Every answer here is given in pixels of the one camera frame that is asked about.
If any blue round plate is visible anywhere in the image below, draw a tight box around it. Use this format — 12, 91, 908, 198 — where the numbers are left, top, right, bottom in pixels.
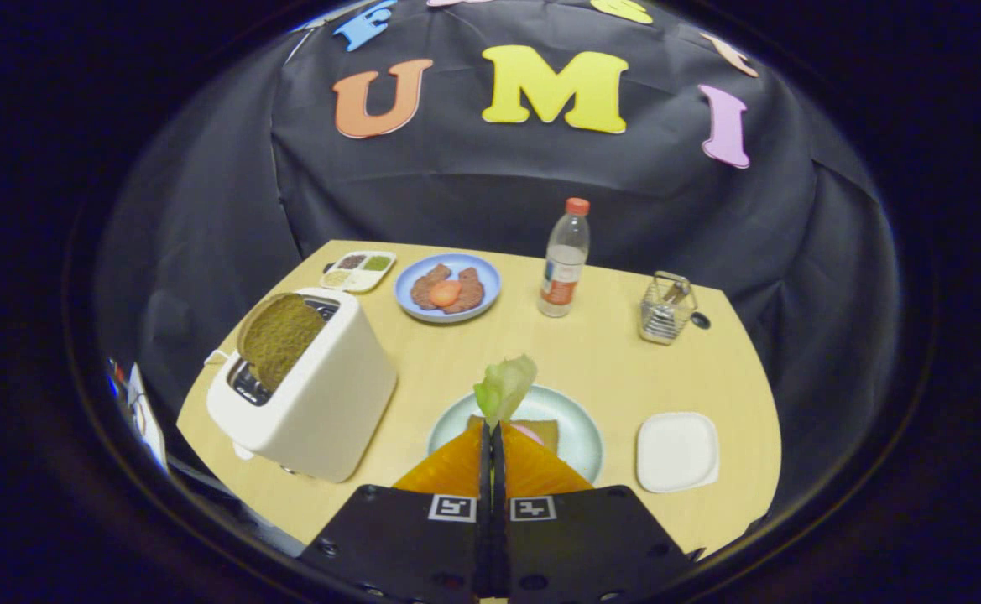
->
394, 253, 502, 324

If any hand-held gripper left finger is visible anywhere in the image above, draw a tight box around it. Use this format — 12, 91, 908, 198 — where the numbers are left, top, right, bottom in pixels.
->
297, 418, 493, 603

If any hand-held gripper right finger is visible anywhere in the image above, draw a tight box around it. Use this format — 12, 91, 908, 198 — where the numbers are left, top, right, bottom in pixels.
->
493, 419, 699, 603

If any green lettuce leaf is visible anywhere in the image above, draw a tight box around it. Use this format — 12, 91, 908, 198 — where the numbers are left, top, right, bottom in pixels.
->
473, 353, 539, 429

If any white square plate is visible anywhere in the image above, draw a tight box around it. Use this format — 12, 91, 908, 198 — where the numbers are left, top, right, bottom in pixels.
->
635, 411, 720, 493

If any light brown bread slice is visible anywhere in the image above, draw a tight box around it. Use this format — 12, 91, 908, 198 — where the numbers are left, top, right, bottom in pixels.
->
467, 415, 560, 458

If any dark brown bread slice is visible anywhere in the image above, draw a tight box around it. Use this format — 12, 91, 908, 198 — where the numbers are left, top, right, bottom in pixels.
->
237, 293, 327, 393

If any white toaster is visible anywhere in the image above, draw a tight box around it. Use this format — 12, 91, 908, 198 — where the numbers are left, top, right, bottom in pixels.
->
206, 288, 399, 484

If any clear bottle with orange cap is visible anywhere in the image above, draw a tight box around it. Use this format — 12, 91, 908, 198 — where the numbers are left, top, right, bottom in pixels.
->
538, 197, 592, 319

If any pale green round plate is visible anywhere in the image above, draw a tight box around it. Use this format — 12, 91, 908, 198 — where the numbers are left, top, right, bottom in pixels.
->
427, 385, 605, 485

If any brown meat patty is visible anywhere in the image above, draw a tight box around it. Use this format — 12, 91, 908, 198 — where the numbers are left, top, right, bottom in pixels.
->
410, 263, 453, 311
448, 267, 486, 315

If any white divided condiment dish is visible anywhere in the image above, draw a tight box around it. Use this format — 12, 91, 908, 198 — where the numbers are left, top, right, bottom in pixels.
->
319, 250, 397, 294

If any metal wire basket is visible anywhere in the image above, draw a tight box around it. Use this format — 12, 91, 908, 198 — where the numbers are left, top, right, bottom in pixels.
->
638, 270, 698, 346

